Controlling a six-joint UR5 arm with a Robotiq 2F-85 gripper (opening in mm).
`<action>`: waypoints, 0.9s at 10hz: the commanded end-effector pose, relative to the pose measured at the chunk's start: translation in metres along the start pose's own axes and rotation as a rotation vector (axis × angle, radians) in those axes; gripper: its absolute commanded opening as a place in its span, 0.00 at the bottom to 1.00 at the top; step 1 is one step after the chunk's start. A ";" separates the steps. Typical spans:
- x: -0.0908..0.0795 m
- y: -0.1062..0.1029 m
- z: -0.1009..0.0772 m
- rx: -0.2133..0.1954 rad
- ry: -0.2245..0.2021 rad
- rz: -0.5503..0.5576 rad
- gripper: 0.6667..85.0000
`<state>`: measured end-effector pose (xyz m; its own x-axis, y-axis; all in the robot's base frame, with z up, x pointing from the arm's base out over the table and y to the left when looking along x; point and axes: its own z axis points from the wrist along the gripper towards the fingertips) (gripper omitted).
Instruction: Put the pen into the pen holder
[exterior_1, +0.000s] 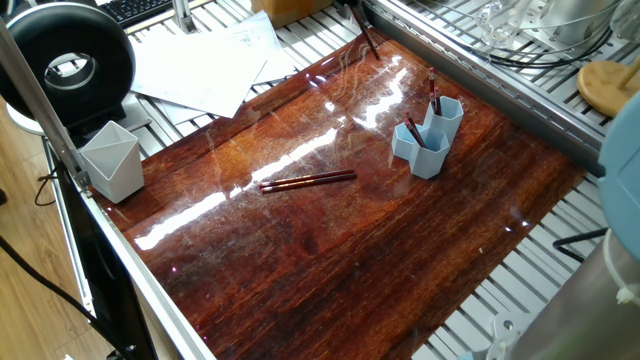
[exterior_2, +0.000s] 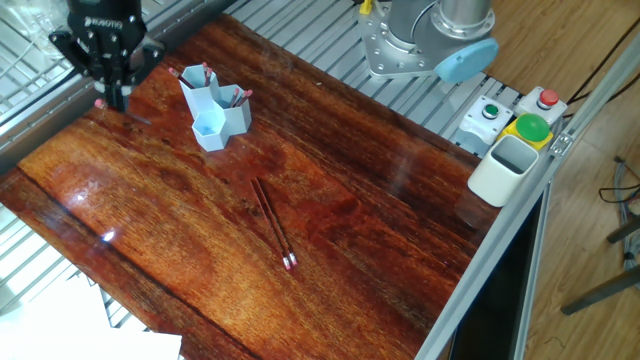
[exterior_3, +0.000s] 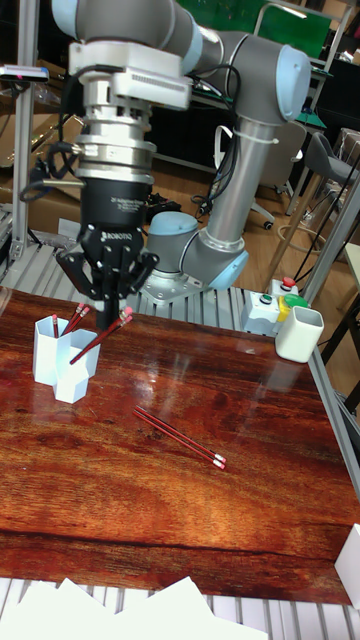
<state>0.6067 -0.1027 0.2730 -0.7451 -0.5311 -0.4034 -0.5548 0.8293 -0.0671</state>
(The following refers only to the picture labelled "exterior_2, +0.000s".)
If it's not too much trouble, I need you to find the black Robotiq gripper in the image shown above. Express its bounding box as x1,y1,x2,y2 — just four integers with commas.
48,0,167,113

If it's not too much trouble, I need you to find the white control button box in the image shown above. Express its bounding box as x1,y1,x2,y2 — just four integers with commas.
458,86,569,153

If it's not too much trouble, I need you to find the light blue hexagonal pen holder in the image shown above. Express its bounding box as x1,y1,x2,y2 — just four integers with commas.
177,62,253,152

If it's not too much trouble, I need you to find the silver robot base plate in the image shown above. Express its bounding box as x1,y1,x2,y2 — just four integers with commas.
360,12,463,81

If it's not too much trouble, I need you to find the clear plastic container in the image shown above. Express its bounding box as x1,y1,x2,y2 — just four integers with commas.
8,0,71,59

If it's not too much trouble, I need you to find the brown wood-grain board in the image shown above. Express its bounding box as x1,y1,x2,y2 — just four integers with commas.
0,20,503,360

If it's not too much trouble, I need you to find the large white paper sheet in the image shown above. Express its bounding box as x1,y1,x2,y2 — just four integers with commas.
0,288,113,360

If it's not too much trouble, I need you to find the white rounded rectangular pen holder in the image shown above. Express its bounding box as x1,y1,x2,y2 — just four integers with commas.
467,134,542,209

